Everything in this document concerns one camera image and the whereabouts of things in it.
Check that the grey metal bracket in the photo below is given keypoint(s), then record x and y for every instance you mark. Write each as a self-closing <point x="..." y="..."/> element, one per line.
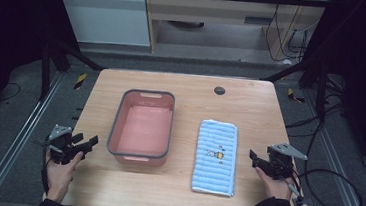
<point x="298" y="197"/>

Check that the aluminium floor rail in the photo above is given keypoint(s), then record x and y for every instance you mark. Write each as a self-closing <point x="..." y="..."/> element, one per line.
<point x="339" y="170"/>
<point x="17" y="135"/>

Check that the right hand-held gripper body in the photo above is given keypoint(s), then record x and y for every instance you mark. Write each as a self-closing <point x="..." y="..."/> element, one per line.
<point x="281" y="162"/>

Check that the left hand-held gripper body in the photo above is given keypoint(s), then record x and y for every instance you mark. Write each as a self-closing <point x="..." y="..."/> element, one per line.
<point x="60" y="140"/>

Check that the light wooden desk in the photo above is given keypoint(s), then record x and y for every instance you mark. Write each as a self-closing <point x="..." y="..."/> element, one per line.
<point x="212" y="12"/>

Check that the person's left hand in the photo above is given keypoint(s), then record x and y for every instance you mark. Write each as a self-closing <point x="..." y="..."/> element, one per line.
<point x="59" y="176"/>

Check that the person's right hand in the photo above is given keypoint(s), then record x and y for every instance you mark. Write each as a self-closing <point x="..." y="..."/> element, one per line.
<point x="274" y="186"/>

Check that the black metal stand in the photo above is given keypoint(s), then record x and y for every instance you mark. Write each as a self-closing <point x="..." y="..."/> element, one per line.
<point x="46" y="71"/>
<point x="321" y="91"/>

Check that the white cabinet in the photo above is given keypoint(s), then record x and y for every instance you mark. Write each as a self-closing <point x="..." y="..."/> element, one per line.
<point x="105" y="12"/>

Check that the pink basin with grey rim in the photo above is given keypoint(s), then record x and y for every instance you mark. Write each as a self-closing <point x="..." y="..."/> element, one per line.
<point x="142" y="129"/>

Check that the blue striped towel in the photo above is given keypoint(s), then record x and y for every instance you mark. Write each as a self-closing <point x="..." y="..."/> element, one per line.
<point x="215" y="159"/>

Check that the yellow black floor tape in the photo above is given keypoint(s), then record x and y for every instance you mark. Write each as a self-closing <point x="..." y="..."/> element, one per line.
<point x="80" y="81"/>
<point x="294" y="96"/>

